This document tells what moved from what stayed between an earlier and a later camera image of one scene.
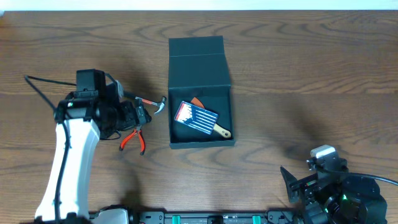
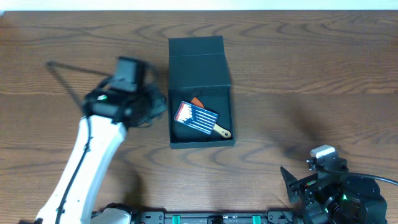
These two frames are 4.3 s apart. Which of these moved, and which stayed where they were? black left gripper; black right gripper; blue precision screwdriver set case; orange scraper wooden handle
Moved: black left gripper
Stayed: blue precision screwdriver set case; black right gripper; orange scraper wooden handle
